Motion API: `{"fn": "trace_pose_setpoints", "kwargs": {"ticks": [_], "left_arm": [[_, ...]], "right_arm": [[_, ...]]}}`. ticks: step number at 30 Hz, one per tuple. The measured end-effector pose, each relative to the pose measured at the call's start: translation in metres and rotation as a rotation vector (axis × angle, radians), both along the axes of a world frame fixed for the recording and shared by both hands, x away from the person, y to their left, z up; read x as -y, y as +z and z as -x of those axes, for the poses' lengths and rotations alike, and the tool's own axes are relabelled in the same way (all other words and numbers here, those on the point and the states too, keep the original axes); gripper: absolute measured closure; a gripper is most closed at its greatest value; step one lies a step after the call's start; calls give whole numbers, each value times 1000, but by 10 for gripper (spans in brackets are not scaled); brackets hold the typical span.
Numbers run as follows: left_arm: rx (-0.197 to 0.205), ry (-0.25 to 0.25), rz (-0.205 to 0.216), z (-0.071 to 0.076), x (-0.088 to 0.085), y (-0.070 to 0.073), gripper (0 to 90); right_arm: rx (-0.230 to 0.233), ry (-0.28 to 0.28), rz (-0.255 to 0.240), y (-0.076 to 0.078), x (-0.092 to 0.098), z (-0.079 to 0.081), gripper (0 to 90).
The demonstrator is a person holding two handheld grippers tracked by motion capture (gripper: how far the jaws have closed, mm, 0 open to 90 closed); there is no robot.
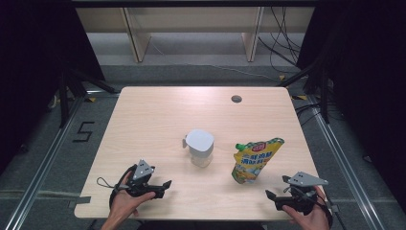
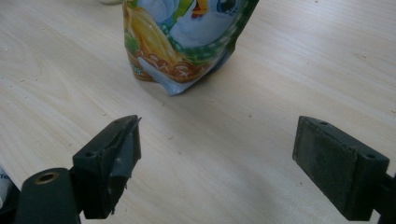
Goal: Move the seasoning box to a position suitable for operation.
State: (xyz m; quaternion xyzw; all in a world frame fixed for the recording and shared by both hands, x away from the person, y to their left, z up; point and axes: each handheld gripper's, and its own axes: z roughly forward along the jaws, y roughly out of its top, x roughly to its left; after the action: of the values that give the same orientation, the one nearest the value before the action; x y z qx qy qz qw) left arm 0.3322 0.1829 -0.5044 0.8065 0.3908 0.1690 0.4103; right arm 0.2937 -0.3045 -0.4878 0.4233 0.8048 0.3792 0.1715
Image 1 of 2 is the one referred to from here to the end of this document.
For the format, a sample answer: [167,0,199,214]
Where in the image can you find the person's left hand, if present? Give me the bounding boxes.
[108,171,157,224]

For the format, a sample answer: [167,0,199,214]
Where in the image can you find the black left wrist strap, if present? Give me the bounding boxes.
[96,164,139,209]

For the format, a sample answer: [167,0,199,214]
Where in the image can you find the black floor cables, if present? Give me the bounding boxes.
[294,103,324,127]

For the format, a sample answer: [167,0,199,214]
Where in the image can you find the aluminium floor rail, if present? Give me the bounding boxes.
[3,90,121,230]
[306,95,381,230]

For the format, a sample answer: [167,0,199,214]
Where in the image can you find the black metal stand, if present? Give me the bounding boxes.
[57,61,118,129]
[277,57,331,125]

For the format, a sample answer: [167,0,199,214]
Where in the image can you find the clear jar with white lid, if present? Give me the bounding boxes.
[181,128,215,169]

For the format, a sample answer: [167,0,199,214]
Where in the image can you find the grey floor tape strip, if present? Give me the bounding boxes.
[67,195,92,209]

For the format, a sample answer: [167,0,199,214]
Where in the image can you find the black hanging cables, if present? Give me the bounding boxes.
[258,7,303,75]

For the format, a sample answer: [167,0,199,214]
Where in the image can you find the black tape floor numeral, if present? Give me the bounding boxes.
[72,121,96,144]

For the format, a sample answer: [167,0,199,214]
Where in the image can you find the yellow spout pouch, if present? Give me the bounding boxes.
[231,137,285,186]

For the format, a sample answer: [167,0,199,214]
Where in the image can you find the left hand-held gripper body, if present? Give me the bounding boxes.
[124,158,168,199]

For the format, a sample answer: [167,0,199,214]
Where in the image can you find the black curtain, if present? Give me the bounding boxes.
[0,0,107,173]
[296,0,406,209]

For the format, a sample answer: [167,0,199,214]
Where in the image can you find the person's right hand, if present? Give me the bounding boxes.
[282,186,332,230]

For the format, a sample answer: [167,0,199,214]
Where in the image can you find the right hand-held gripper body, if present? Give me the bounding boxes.
[274,171,329,216]

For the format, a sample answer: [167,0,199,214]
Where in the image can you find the black right wrist strap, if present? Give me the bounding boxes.
[314,191,335,228]

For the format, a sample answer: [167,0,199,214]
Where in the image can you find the black wrist strap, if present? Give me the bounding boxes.
[314,191,335,228]
[96,164,139,209]

